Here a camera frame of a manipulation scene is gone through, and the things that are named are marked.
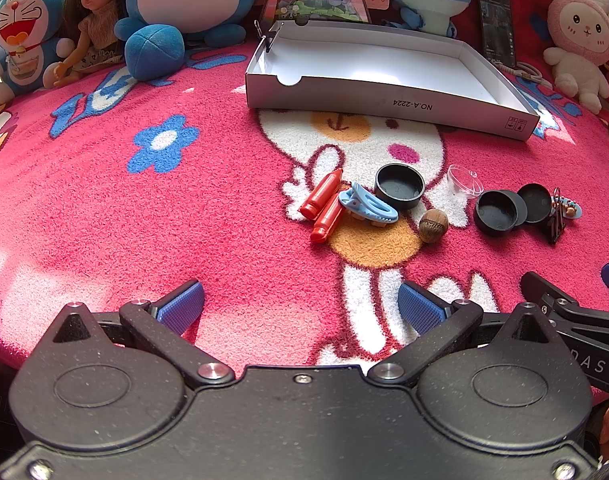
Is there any small blue food plate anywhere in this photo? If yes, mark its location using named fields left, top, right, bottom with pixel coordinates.
left=553, top=197, right=582, bottom=220

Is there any black round lid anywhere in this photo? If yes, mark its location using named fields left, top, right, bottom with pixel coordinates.
left=474, top=190, right=528, bottom=236
left=375, top=162, right=425, bottom=211
left=517, top=183, right=552, bottom=224

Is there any brown hazelnut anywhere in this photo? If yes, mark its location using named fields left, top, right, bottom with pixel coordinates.
left=419, top=209, right=449, bottom=244

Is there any clear plastic dome cup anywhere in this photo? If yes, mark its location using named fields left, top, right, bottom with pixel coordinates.
left=447, top=164, right=485, bottom=200

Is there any light blue hair clip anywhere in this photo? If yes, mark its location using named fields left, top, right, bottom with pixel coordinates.
left=338, top=182, right=399, bottom=228

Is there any red crayon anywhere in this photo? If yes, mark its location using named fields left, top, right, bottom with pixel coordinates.
left=298, top=168, right=343, bottom=220
left=310, top=192, right=346, bottom=244

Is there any pink cartoon fleece blanket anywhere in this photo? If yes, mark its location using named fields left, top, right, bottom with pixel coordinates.
left=0, top=44, right=609, bottom=368

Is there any white shallow cardboard box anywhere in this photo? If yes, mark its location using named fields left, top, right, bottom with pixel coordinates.
left=245, top=21, right=539, bottom=141

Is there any pink bunny plush toy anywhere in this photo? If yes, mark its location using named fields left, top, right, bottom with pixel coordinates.
left=543, top=0, right=609, bottom=115

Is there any black smartphone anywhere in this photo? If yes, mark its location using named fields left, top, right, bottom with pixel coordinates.
left=478, top=0, right=516, bottom=68

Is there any black binder clip on box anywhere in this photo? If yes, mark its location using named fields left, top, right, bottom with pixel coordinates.
left=254, top=20, right=276, bottom=52

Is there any round blue plush toy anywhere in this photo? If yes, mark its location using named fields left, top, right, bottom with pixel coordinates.
left=114, top=0, right=256, bottom=81

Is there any brown-haired doll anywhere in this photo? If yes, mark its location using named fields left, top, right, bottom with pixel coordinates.
left=53, top=0, right=126, bottom=88

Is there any Doraemon plush toy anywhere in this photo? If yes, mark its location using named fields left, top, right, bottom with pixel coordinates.
left=0, top=0, right=74, bottom=105

